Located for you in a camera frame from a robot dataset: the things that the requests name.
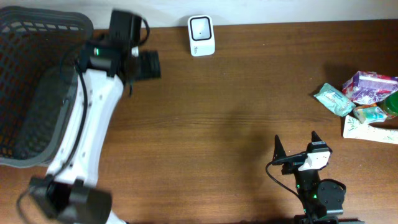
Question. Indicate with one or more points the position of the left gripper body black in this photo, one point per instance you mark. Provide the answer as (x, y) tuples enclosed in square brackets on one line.
[(148, 63)]

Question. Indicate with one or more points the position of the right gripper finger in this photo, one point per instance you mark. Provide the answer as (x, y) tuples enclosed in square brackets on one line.
[(315, 137), (279, 152)]

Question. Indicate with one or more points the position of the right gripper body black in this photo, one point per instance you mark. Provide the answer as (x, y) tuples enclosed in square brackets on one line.
[(291, 163)]

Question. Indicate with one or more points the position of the white green cosmetic tube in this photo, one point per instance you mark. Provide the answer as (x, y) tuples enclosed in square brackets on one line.
[(353, 129)]

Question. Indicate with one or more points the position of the teal wet wipes pack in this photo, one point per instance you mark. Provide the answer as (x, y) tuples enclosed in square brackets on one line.
[(334, 100)]

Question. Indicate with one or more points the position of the small teal tissue packet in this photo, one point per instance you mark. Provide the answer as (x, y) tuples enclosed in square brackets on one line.
[(367, 114)]

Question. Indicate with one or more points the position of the purple white sanitary pad pack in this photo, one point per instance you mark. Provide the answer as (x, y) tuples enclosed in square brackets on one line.
[(366, 88)]

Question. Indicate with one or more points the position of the green lid jar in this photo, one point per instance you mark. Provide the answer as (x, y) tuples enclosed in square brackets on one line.
[(389, 105)]

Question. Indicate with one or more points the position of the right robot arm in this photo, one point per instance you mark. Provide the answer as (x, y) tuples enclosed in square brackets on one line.
[(322, 199)]

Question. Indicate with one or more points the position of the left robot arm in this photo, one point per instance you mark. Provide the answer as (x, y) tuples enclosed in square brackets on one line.
[(105, 66)]

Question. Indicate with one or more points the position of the white barcode scanner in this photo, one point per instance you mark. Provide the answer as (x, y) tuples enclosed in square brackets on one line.
[(201, 35)]

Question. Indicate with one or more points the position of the grey plastic mesh basket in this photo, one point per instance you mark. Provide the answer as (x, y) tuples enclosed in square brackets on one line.
[(38, 81)]

